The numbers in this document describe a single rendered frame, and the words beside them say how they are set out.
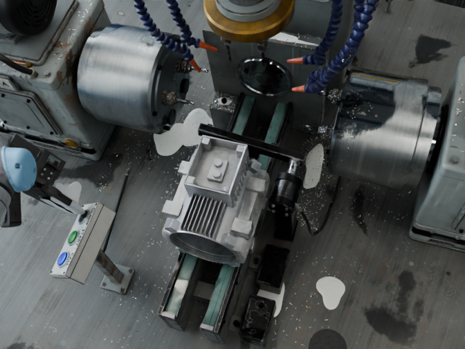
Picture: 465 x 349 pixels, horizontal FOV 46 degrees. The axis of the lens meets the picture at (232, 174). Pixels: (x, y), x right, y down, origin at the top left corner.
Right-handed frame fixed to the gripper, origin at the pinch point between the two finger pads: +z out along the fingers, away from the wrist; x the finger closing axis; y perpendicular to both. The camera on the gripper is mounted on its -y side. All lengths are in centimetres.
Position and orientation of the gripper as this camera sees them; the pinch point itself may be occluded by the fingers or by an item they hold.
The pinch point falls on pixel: (77, 213)
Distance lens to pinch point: 122.3
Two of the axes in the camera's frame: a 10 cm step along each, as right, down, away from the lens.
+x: -6.9, 1.1, 7.2
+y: 3.1, -8.5, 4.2
